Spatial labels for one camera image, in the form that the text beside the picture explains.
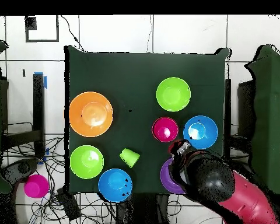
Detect green plastic cup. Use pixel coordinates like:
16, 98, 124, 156
119, 148, 141, 169

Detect pink plastic cup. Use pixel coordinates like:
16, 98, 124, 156
23, 174, 50, 199

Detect blue plastic bowl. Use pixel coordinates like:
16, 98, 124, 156
183, 115, 219, 150
97, 168, 133, 203

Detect thin black floor cable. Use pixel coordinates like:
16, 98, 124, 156
60, 15, 86, 53

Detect large orange plastic bowl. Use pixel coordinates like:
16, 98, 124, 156
68, 91, 114, 138

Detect black metal stand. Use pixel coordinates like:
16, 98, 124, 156
0, 73, 46, 159

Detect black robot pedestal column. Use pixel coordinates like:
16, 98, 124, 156
116, 193, 170, 224

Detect black power adapter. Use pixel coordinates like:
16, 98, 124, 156
57, 188, 82, 221

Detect dark green tablecloth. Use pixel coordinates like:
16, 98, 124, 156
64, 45, 232, 196

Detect grey pedestal leg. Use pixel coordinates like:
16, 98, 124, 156
1, 157, 39, 185

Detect green plastic bowl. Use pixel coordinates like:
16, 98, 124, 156
156, 76, 191, 113
69, 145, 105, 180

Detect small pink plastic bowl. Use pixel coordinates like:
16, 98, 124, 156
152, 116, 180, 143

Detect purple plastic bowl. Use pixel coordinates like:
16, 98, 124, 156
160, 157, 186, 195

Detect grey square floor frame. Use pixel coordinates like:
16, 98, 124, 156
24, 15, 60, 43

